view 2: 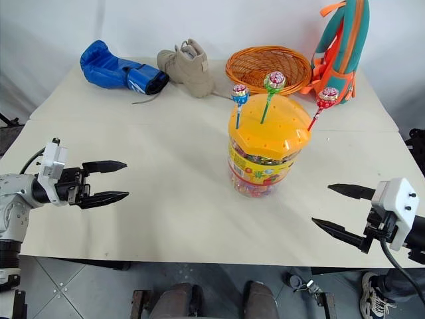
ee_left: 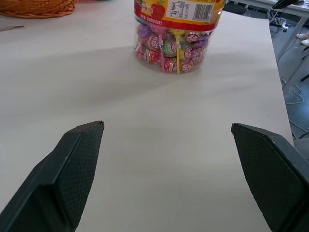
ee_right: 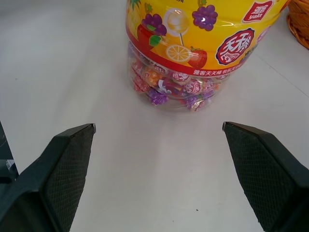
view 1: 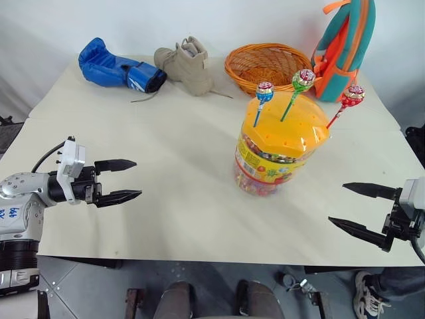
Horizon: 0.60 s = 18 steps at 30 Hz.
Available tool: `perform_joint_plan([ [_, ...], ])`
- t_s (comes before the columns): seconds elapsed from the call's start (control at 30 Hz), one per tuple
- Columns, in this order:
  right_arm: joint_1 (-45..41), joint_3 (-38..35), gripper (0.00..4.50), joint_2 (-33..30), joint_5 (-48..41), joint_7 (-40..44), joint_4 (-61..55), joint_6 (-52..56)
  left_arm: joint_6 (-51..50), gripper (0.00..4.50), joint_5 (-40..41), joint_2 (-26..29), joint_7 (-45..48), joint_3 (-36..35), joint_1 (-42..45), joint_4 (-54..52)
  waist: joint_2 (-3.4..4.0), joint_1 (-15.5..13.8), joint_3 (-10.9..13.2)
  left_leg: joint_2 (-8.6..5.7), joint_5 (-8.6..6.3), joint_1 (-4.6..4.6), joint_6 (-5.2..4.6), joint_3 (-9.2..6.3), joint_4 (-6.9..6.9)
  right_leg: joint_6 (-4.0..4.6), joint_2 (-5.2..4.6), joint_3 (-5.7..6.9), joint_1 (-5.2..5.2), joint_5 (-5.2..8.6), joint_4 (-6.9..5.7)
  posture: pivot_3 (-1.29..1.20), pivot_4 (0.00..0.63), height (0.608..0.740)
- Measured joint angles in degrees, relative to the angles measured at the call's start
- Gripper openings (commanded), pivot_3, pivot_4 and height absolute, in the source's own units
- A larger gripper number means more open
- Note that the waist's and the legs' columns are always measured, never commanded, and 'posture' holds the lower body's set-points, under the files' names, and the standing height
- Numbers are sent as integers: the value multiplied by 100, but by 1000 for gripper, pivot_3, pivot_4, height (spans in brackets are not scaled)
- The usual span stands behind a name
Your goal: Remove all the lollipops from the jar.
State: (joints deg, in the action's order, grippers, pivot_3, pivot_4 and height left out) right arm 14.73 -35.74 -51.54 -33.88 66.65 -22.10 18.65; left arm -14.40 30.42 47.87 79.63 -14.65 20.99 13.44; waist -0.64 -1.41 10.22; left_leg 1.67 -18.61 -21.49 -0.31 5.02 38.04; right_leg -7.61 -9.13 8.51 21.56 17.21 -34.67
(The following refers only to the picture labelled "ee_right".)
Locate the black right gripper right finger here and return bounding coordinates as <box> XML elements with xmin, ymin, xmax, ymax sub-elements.
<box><xmin>222</xmin><ymin>121</ymin><xmax>309</xmax><ymax>232</ymax></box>

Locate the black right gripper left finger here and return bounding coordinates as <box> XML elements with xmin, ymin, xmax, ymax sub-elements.
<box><xmin>0</xmin><ymin>123</ymin><xmax>97</xmax><ymax>232</ymax></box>

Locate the dark object beside table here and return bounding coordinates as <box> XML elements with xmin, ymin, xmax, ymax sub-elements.
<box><xmin>0</xmin><ymin>120</ymin><xmax>19</xmax><ymax>186</ymax></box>

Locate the woven orange wicker basket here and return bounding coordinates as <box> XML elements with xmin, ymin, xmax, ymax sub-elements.
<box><xmin>285</xmin><ymin>0</ymin><xmax>309</xmax><ymax>51</ymax></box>

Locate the clear yellow-labelled lollipop jar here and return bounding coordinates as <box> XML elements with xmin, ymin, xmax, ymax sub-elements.
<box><xmin>125</xmin><ymin>0</ymin><xmax>289</xmax><ymax>113</ymax></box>

